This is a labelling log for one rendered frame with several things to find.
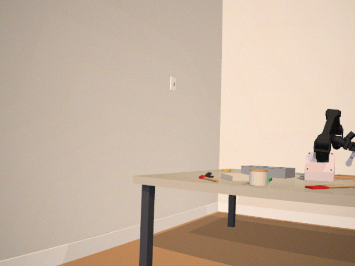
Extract black spatula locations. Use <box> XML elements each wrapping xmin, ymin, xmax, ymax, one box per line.
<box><xmin>205</xmin><ymin>172</ymin><xmax>214</xmax><ymax>178</ymax></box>

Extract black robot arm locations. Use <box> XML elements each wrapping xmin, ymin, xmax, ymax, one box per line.
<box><xmin>313</xmin><ymin>109</ymin><xmax>355</xmax><ymax>162</ymax></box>

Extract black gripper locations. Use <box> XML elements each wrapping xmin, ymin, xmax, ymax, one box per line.
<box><xmin>337</xmin><ymin>138</ymin><xmax>355</xmax><ymax>151</ymax></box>

